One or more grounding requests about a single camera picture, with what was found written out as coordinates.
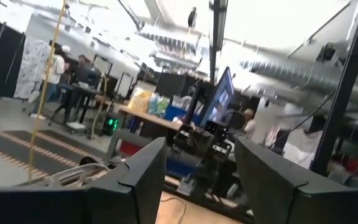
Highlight yellow bag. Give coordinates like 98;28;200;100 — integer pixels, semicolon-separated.
127;89;152;114

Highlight person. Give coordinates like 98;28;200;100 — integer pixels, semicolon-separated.
242;108;258;141
29;44;71;121
70;54;103;91

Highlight silver ventilation duct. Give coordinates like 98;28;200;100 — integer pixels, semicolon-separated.
240;58;358;105

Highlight black striped floor mat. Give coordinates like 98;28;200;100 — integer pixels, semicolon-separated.
0;129;108;180

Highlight black ceiling pole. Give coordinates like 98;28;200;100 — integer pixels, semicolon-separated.
209;0;229;85

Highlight clear plastic bin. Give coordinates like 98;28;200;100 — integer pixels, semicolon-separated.
48;162;111;188

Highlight black monitor stand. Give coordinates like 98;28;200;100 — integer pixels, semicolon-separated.
183;80;206;125

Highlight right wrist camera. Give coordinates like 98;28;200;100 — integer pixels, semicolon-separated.
204;119;226;141

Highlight thin black cable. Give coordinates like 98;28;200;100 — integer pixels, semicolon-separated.
159;195;188;224

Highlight black desk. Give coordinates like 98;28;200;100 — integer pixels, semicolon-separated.
50;83;105;127

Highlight red box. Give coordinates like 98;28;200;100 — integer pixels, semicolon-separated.
118;140;143;157

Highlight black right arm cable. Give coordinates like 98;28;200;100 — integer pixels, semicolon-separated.
221;110;248;134

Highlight wooden desk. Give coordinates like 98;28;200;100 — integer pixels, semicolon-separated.
117;105;185;131

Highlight yellow hanging cable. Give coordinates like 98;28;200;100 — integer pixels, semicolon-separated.
28;0;67;180

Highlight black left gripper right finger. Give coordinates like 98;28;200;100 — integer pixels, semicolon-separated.
234;136;358;224

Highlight white hanging cloth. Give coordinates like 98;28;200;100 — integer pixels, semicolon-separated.
283;127;324;170

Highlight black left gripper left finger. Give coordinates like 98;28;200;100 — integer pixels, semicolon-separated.
0;136;168;224

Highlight white patterned cloth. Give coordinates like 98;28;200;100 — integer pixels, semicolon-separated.
13;36;52;100

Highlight blue storage bin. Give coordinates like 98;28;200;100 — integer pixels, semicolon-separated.
162;105;203;126

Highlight computer monitor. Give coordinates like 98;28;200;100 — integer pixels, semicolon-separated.
199;65;236;129

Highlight black device green light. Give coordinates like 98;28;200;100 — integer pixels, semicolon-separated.
102;114;120;137

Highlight grey metal bench frame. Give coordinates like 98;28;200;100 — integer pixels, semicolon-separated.
105;128;173;162

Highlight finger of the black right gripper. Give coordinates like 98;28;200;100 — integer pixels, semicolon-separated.
166;124;195;150
211;139;239;162

